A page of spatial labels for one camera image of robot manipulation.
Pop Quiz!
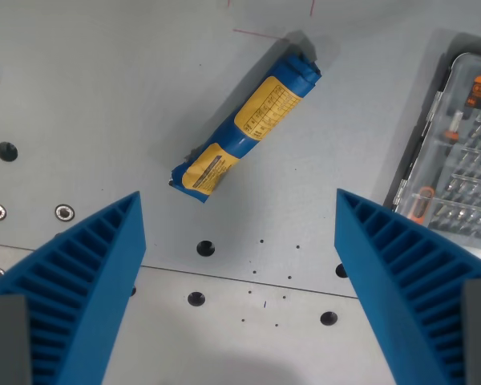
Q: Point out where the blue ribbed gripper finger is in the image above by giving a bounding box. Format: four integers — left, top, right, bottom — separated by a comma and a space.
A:
333, 188, 481, 385
0, 190, 147, 385

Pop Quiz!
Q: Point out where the clear screwdriver bit set case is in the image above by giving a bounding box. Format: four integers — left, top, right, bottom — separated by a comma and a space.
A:
383, 27, 481, 263

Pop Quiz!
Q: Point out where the blue bag with yellow labels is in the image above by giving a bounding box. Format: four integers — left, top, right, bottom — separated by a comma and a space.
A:
168, 53, 322, 204

